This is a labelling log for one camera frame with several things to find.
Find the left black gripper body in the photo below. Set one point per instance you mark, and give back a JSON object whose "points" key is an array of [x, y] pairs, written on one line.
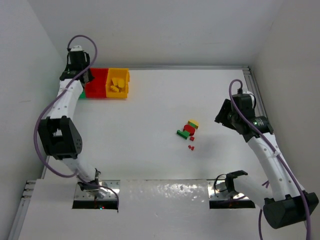
{"points": [[69, 75]]}

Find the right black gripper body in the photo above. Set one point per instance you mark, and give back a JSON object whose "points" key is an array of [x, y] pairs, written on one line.
{"points": [[222, 114]]}

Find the pale yellow curved lego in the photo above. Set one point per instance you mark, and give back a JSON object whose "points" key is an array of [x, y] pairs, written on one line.
{"points": [[193, 121]]}

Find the red round lego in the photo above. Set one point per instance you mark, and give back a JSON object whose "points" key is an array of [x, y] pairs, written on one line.
{"points": [[190, 129]]}

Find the yellow butterfly round lego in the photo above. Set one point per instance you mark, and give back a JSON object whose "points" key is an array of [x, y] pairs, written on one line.
{"points": [[121, 83]]}

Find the green L-shaped lego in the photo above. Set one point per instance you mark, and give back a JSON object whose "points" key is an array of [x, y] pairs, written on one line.
{"points": [[184, 134]]}

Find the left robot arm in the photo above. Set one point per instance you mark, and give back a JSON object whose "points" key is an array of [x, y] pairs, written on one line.
{"points": [[57, 131]]}

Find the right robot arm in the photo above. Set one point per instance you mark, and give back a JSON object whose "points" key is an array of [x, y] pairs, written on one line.
{"points": [[286, 202]]}

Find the red plastic bin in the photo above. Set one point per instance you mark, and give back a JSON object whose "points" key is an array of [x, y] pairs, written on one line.
{"points": [[96, 89]]}

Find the green plastic bin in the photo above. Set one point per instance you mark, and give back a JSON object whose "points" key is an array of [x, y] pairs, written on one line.
{"points": [[82, 95]]}

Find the yellow plastic bin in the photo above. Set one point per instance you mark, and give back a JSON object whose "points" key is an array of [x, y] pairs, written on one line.
{"points": [[118, 73]]}

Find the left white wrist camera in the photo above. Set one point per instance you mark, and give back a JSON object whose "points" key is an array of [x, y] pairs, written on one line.
{"points": [[76, 48]]}

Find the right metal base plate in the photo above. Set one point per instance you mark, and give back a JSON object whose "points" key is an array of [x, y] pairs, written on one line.
{"points": [[217, 191]]}

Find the metal base plate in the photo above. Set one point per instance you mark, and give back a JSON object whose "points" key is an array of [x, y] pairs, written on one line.
{"points": [[217, 191], [83, 192]]}

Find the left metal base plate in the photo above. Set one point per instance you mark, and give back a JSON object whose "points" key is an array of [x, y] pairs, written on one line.
{"points": [[83, 192]]}

